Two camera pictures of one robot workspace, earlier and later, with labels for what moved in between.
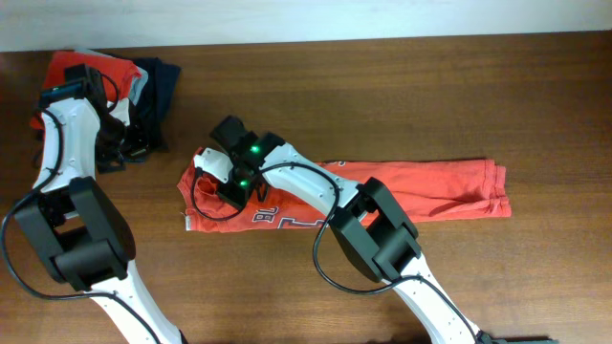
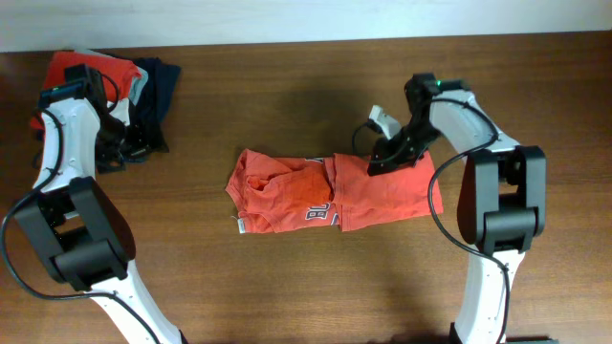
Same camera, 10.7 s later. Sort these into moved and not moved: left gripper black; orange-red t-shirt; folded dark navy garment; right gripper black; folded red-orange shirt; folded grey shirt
Moved: orange-red t-shirt; right gripper black
Not moved: folded dark navy garment; left gripper black; folded grey shirt; folded red-orange shirt
